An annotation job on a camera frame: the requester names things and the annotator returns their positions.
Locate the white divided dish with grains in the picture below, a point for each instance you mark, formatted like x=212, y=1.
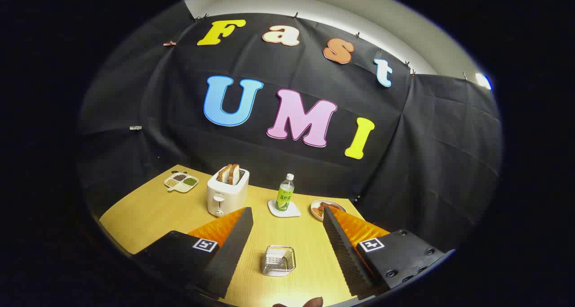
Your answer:
x=180, y=183

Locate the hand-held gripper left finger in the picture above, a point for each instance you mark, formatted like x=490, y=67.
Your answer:
x=233, y=248

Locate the plate of food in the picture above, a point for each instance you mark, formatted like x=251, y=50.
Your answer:
x=318, y=206

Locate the green label drink bottle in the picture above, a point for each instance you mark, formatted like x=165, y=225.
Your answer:
x=284, y=194

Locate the black backdrop cloth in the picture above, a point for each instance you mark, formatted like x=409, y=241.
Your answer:
x=404, y=163

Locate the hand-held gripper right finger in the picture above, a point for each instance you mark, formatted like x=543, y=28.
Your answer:
x=343, y=253

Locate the bread slice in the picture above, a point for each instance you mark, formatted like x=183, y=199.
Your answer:
x=223, y=174
x=234, y=174

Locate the white coaster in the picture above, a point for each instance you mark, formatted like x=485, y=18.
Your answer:
x=293, y=213

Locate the white toaster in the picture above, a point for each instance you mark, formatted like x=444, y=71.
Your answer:
x=227, y=194

